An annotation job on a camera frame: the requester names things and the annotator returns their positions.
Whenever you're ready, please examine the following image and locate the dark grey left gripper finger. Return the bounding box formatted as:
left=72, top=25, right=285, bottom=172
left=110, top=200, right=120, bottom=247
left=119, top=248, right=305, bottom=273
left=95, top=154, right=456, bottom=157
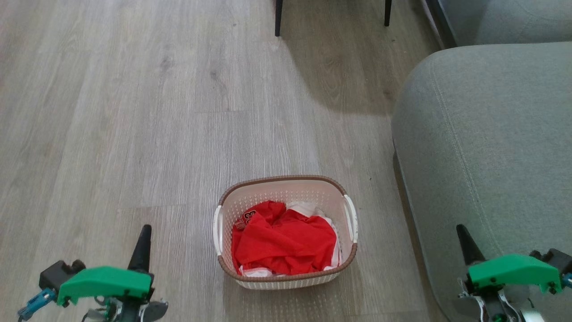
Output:
left=128, top=225, right=153, bottom=273

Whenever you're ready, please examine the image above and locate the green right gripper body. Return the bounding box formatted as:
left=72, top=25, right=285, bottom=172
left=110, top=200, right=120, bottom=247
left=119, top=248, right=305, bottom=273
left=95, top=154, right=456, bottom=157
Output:
left=467, top=254, right=563, bottom=294

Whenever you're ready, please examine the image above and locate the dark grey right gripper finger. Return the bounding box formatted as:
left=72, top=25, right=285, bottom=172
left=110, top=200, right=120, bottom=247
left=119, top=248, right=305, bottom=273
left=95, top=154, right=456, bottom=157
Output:
left=456, top=224, right=486, bottom=267

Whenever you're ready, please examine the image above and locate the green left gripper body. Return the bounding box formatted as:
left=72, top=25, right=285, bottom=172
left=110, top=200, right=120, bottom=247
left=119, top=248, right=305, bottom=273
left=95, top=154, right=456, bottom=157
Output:
left=57, top=266, right=153, bottom=307

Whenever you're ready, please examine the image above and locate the white laundry basket brown rim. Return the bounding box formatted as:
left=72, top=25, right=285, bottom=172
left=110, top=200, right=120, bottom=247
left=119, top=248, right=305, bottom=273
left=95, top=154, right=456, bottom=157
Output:
left=213, top=175, right=359, bottom=290

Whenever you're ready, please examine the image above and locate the red jersey garment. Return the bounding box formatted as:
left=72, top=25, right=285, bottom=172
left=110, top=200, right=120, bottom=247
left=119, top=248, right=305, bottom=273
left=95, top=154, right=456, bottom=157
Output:
left=231, top=201, right=337, bottom=275

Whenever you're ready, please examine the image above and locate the white garment red trim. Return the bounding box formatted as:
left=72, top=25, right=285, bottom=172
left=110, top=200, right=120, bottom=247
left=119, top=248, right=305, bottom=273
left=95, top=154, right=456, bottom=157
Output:
left=237, top=202, right=342, bottom=277

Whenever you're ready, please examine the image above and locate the grey sofa seat cushion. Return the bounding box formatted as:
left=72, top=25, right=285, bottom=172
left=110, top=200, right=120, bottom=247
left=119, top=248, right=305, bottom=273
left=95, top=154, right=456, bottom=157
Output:
left=440, top=0, right=572, bottom=46

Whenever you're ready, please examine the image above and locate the blue left cable connector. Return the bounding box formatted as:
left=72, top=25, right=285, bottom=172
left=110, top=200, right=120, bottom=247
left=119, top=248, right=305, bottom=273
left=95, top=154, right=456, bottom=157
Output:
left=17, top=288, right=57, bottom=321

